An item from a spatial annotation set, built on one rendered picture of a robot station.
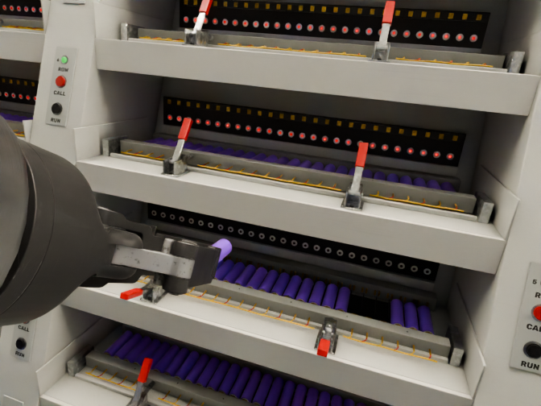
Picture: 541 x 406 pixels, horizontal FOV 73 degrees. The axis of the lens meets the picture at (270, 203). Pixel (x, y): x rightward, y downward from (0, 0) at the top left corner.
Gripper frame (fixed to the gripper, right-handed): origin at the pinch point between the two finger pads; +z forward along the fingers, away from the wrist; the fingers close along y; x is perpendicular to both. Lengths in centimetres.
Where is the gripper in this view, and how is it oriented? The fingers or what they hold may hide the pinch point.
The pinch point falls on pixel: (187, 258)
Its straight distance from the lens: 33.3
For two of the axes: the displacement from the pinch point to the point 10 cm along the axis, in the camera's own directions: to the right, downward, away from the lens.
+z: 2.1, 2.0, 9.6
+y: -9.5, -1.8, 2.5
